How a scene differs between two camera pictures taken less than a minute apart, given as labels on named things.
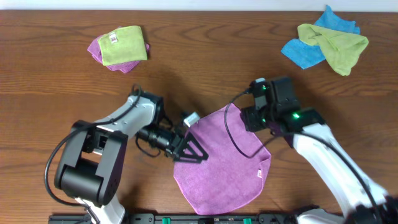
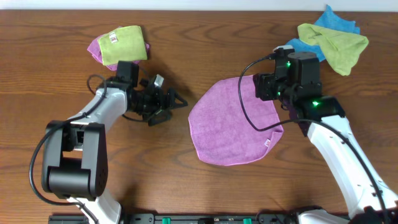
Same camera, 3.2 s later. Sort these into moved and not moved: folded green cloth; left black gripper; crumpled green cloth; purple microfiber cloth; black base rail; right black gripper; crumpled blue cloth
Moved: left black gripper; purple microfiber cloth; right black gripper
Not moved: crumpled blue cloth; crumpled green cloth; black base rail; folded green cloth
